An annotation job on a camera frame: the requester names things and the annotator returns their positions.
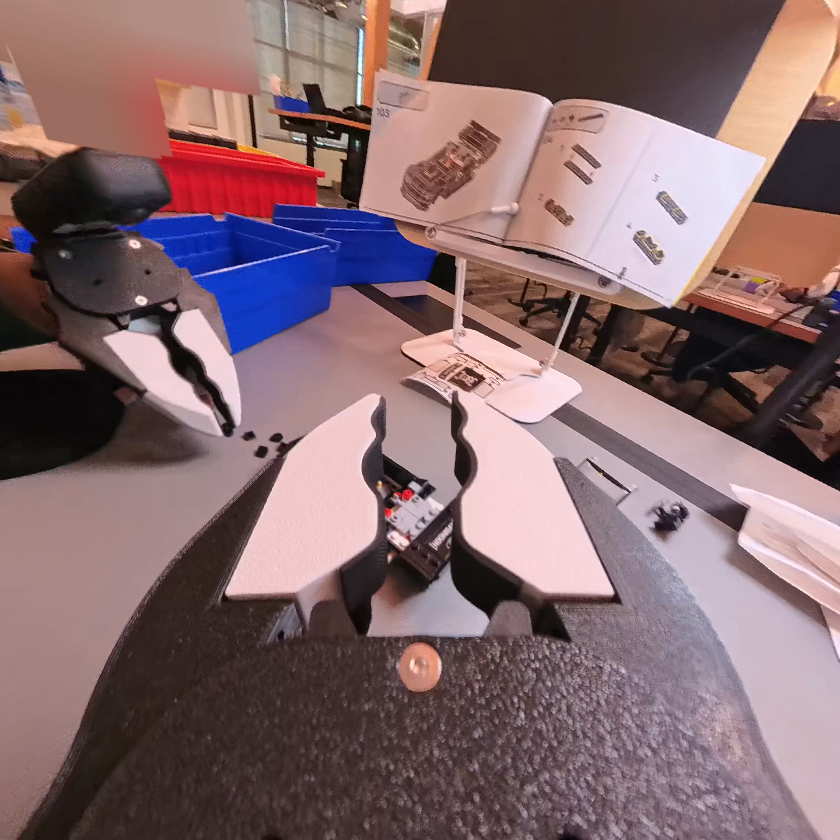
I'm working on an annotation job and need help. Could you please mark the clear lego windshield piece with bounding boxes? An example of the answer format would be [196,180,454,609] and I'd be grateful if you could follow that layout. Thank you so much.
[578,456,634,494]

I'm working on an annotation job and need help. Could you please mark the background desk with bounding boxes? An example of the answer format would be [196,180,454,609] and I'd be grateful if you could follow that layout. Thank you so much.
[269,86,375,200]

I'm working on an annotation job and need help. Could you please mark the cluster of small black tiles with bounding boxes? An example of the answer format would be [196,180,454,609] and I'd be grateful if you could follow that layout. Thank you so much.
[241,427,300,460]

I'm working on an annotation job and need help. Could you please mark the lego instruction booklet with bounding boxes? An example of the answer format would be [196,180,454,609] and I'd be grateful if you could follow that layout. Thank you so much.
[359,73,767,311]

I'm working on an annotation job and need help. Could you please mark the black lego car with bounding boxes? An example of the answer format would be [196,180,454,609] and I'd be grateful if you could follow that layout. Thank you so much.
[380,453,462,586]

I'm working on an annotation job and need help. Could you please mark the white booklet stand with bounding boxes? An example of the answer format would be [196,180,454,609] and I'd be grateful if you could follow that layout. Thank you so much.
[401,197,631,424]

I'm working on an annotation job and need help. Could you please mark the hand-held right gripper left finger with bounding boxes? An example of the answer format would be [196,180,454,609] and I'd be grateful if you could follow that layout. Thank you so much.
[224,394,391,628]

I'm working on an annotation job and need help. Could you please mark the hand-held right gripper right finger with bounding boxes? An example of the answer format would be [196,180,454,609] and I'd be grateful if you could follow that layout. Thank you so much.
[451,392,618,611]

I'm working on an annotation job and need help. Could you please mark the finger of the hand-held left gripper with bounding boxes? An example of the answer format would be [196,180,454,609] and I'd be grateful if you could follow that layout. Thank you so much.
[171,306,245,431]
[103,326,231,438]

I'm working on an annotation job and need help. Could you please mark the black flat panel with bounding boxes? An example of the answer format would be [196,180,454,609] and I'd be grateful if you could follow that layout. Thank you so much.
[427,0,788,140]

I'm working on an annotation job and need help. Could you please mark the person's left hand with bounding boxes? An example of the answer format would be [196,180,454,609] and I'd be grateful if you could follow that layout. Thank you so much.
[0,252,60,349]

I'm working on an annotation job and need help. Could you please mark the sticker sheet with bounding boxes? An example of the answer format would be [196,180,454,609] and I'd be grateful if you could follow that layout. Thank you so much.
[401,352,508,403]

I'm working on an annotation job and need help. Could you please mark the red plastic bin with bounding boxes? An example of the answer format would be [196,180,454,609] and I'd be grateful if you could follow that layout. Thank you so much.
[158,142,325,219]

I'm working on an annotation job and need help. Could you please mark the wooden top desk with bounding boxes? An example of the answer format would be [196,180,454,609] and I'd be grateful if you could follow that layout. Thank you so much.
[683,269,840,347]

